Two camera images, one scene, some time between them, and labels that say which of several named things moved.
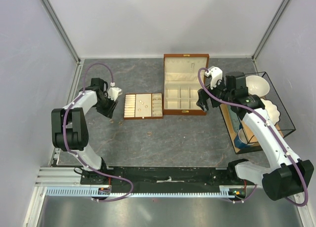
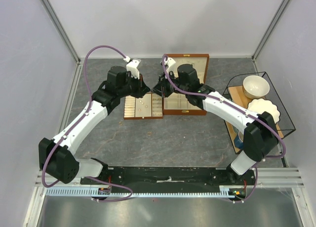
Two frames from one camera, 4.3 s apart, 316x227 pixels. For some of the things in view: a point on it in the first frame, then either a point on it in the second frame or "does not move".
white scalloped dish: x=271 y=110 does not move
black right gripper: x=203 y=95 -> x=161 y=88
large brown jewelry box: x=181 y=83 does not move
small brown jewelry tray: x=143 y=106 does not move
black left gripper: x=109 y=111 -> x=142 y=88
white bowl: x=256 y=86 does not move
